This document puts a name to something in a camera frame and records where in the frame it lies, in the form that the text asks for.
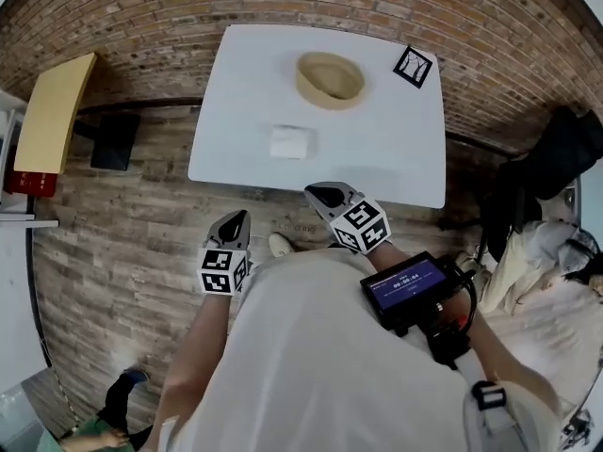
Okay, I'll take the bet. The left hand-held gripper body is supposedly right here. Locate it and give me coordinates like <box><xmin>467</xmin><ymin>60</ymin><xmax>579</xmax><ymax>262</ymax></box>
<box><xmin>196</xmin><ymin>208</ymin><xmax>253</xmax><ymax>297</ymax></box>

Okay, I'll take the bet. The white strap with black buckle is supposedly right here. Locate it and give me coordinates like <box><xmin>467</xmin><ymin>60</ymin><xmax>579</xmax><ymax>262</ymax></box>
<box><xmin>454</xmin><ymin>353</ymin><xmax>524</xmax><ymax>452</ymax></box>

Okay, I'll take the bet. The person's right forearm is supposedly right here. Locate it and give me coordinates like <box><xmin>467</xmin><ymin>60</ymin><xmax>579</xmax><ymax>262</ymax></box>
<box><xmin>365</xmin><ymin>240</ymin><xmax>564</xmax><ymax>428</ymax></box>

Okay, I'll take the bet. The black framed tree picture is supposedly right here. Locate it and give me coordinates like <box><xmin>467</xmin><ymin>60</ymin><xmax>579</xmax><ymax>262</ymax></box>
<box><xmin>392</xmin><ymin>43</ymin><xmax>433</xmax><ymax>90</ymax></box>

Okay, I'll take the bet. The beige cloth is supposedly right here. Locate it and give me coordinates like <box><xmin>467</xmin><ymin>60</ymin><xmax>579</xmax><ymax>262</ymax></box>
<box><xmin>478</xmin><ymin>221</ymin><xmax>550</xmax><ymax>317</ymax></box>

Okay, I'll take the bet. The person's left forearm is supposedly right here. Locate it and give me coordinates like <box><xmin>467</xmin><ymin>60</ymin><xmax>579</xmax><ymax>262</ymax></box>
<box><xmin>149</xmin><ymin>292</ymin><xmax>236</xmax><ymax>452</ymax></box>

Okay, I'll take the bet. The light wooden side table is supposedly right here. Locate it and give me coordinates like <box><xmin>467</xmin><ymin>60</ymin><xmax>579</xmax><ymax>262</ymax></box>
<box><xmin>13</xmin><ymin>52</ymin><xmax>98</xmax><ymax>176</ymax></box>

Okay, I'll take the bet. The black office chair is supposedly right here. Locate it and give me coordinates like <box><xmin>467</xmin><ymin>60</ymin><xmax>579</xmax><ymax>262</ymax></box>
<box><xmin>479</xmin><ymin>105</ymin><xmax>603</xmax><ymax>264</ymax></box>

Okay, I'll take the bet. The person's white shoe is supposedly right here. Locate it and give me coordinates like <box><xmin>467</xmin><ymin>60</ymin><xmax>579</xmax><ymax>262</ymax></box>
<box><xmin>268</xmin><ymin>232</ymin><xmax>296</xmax><ymax>259</ymax></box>

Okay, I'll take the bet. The red box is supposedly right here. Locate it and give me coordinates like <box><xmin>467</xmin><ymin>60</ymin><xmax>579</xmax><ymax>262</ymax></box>
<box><xmin>3</xmin><ymin>170</ymin><xmax>58</xmax><ymax>200</ymax></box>

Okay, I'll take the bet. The person's white shirt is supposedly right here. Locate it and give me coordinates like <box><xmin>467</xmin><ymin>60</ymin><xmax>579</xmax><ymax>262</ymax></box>
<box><xmin>157</xmin><ymin>247</ymin><xmax>562</xmax><ymax>452</ymax></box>

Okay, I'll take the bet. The black side table base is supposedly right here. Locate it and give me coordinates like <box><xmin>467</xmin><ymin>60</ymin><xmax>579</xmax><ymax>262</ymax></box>
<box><xmin>73</xmin><ymin>110</ymin><xmax>141</xmax><ymax>172</ymax></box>

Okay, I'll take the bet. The round beige container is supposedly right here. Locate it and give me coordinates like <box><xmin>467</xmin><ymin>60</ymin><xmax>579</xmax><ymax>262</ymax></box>
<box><xmin>295</xmin><ymin>51</ymin><xmax>367</xmax><ymax>111</ymax></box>

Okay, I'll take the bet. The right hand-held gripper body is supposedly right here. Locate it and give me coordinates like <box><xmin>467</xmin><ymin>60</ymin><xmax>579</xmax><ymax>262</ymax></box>
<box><xmin>303</xmin><ymin>181</ymin><xmax>394</xmax><ymax>256</ymax></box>

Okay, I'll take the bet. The black monitor mount with cables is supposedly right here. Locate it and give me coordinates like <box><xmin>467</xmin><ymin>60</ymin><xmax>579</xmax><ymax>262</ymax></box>
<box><xmin>394</xmin><ymin>256</ymin><xmax>478</xmax><ymax>371</ymax></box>

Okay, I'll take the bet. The black screen monitor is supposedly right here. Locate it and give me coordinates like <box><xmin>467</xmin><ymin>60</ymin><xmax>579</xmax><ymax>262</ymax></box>
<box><xmin>360</xmin><ymin>250</ymin><xmax>465</xmax><ymax>332</ymax></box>

